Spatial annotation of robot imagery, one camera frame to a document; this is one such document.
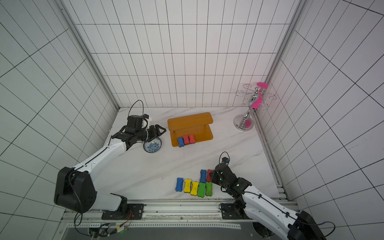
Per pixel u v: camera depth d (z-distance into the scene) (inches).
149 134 29.0
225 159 30.6
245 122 42.7
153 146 38.1
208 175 32.9
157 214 28.9
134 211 28.6
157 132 29.4
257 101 36.0
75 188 16.2
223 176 25.0
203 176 32.8
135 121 25.7
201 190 31.0
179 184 31.7
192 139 38.4
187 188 31.0
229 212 27.5
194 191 30.6
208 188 31.2
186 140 38.4
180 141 38.3
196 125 39.5
